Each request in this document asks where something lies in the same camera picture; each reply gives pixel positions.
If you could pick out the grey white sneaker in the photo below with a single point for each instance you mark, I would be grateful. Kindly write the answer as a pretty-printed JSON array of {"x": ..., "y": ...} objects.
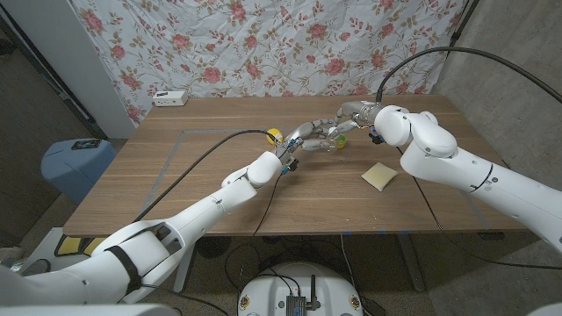
[{"x": 35, "y": 267}]

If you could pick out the white table leg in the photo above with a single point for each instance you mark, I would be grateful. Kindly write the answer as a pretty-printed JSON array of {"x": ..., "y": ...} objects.
[{"x": 183, "y": 276}]

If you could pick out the clear medicine bottle white cap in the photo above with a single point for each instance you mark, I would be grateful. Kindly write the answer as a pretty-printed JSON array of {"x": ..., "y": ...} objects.
[{"x": 332, "y": 147}]

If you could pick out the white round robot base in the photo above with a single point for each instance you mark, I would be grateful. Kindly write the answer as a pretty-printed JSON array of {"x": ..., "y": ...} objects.
[{"x": 268, "y": 289}]

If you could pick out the blue grey bin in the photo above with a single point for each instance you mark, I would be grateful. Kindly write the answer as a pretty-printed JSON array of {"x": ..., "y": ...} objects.
[{"x": 74, "y": 171}]

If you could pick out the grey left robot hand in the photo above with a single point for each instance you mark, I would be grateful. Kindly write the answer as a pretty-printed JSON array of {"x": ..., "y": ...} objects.
[{"x": 303, "y": 131}]

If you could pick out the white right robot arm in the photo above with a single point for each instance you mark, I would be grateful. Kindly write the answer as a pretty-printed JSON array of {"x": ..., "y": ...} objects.
[{"x": 461, "y": 171}]

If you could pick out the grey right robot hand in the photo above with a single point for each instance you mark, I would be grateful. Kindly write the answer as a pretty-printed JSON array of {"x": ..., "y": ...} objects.
[{"x": 360, "y": 113}]

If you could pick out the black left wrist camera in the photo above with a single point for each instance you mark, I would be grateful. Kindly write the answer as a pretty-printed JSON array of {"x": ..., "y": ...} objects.
[{"x": 291, "y": 166}]

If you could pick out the black stand pole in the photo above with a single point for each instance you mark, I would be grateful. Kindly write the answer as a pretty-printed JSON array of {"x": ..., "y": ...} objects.
[{"x": 461, "y": 24}]

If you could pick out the grey table leg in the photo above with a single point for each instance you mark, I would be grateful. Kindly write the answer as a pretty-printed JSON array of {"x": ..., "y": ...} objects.
[{"x": 412, "y": 263}]

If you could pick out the white power strip box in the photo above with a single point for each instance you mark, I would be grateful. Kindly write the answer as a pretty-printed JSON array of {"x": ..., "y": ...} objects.
[{"x": 170, "y": 98}]

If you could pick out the small green yellow cup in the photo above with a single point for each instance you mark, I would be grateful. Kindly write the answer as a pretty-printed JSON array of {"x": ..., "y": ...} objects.
[{"x": 343, "y": 141}]

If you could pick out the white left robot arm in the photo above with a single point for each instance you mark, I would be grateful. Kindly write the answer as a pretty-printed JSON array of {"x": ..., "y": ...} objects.
[{"x": 197, "y": 217}]

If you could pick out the black flat device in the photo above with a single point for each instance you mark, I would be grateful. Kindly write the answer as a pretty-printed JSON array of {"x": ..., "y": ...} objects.
[{"x": 86, "y": 144}]

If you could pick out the black antenna module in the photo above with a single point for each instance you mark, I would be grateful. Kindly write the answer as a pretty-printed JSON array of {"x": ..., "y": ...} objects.
[{"x": 295, "y": 305}]

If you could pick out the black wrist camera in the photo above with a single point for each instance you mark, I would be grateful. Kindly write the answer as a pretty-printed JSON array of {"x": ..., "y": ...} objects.
[
  {"x": 376, "y": 138},
  {"x": 291, "y": 166}
]

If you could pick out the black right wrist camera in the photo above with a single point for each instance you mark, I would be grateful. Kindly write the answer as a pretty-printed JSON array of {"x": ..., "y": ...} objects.
[{"x": 376, "y": 138}]

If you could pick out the yellow black floor sticker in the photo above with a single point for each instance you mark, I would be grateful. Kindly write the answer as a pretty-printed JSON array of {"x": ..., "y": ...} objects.
[{"x": 81, "y": 245}]

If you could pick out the floral print backdrop cloth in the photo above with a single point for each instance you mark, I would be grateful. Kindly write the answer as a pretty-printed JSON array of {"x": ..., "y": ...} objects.
[{"x": 263, "y": 44}]

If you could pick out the yellow toy lemon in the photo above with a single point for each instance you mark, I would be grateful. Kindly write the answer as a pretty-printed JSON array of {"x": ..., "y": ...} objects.
[{"x": 272, "y": 135}]

